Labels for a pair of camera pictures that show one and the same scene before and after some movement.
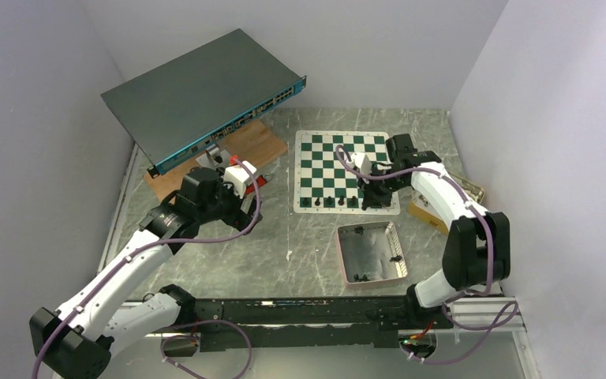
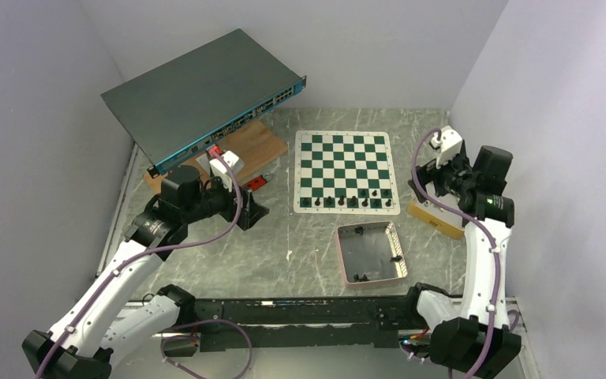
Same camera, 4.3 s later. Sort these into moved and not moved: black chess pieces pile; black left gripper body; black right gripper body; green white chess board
Moved: black right gripper body
Not moved: green white chess board; black left gripper body; black chess pieces pile
